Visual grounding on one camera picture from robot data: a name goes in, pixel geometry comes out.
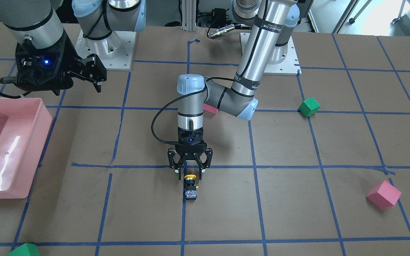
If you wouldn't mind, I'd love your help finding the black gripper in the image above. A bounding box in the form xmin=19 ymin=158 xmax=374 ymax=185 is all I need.
xmin=167 ymin=129 xmax=213 ymax=180
xmin=15 ymin=30 xmax=107 ymax=96

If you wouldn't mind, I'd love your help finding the yellow push button switch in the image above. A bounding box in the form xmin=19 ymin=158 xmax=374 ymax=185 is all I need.
xmin=184 ymin=174 xmax=197 ymax=200

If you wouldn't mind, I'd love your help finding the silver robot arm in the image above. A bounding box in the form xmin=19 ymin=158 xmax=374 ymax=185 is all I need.
xmin=165 ymin=0 xmax=301 ymax=179
xmin=0 ymin=0 xmax=146 ymax=99

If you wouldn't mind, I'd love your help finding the pink foam cube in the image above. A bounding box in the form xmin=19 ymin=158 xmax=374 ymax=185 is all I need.
xmin=366 ymin=180 xmax=402 ymax=209
xmin=203 ymin=104 xmax=218 ymax=114

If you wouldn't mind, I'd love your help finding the pink plastic bin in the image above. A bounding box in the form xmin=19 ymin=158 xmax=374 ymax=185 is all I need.
xmin=0 ymin=98 xmax=53 ymax=199

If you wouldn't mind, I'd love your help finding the green foam cube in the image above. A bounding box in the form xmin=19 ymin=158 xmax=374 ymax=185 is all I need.
xmin=298 ymin=97 xmax=321 ymax=118
xmin=7 ymin=243 xmax=40 ymax=256

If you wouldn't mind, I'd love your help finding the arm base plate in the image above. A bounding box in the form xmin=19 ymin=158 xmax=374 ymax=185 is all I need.
xmin=75 ymin=31 xmax=137 ymax=71
xmin=240 ymin=33 xmax=301 ymax=76

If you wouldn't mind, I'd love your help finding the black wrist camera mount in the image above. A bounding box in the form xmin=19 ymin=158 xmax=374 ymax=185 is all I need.
xmin=15 ymin=41 xmax=74 ymax=96

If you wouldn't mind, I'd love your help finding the aluminium frame post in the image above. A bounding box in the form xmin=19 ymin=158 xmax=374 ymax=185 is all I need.
xmin=180 ymin=0 xmax=197 ymax=33

